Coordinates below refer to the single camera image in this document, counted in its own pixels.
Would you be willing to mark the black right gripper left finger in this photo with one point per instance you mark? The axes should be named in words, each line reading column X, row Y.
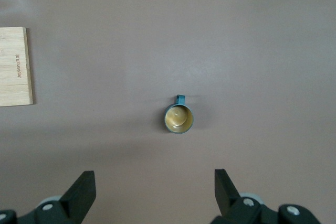
column 78, row 195

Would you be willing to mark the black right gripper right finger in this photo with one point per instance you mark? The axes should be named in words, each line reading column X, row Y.
column 225, row 195

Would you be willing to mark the dark green cup tan inside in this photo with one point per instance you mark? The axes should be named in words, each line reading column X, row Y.
column 178, row 119

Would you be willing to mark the brown table mat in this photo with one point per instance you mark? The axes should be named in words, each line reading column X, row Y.
column 236, row 51

